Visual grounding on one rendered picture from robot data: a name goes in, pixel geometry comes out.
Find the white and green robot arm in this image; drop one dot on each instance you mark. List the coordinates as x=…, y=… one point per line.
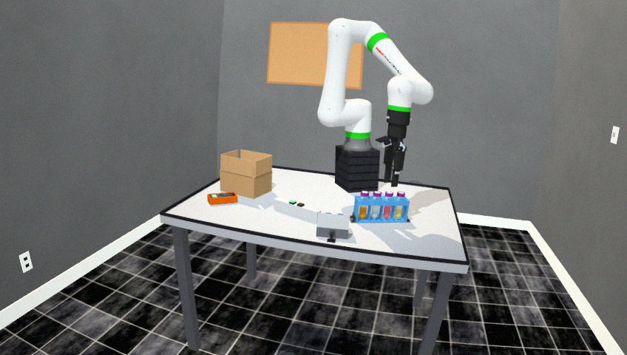
x=407, y=87

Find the white button housing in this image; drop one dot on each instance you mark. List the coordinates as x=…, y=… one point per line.
x=332, y=226

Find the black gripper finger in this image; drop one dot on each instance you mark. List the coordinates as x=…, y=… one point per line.
x=399, y=160
x=388, y=161

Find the orange digital multimeter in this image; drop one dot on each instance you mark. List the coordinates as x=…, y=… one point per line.
x=222, y=198

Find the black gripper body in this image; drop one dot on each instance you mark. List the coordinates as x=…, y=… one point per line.
x=398, y=133

